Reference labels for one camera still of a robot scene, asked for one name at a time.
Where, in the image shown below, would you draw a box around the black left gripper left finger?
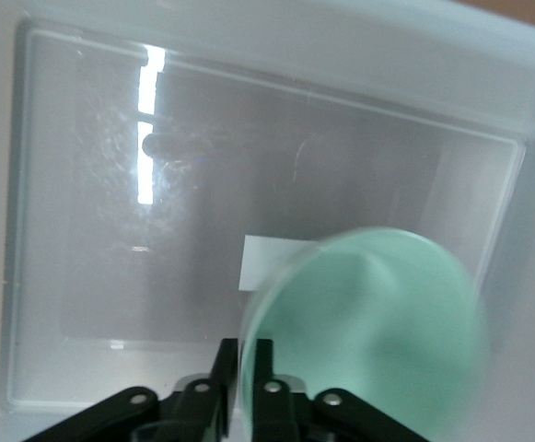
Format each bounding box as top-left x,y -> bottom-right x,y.
22,338 -> 241,442

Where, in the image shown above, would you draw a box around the white label sticker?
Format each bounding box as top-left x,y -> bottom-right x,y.
238,234 -> 324,293

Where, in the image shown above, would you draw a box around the green bowl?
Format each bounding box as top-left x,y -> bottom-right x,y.
239,225 -> 490,442

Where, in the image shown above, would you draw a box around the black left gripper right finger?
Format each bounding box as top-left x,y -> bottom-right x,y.
252,338 -> 434,442

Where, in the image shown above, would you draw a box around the clear plastic bin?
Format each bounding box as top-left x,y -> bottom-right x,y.
0,0 -> 535,442

